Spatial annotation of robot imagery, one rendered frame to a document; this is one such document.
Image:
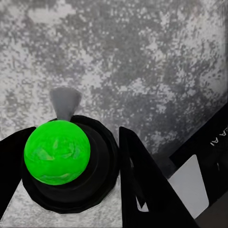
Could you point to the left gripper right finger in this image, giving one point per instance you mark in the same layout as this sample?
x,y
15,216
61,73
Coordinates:
x,y
166,210

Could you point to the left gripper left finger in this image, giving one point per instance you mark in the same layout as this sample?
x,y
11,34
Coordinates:
x,y
11,151

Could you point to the insectifuge atomizer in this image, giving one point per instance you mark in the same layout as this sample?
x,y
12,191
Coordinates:
x,y
69,164

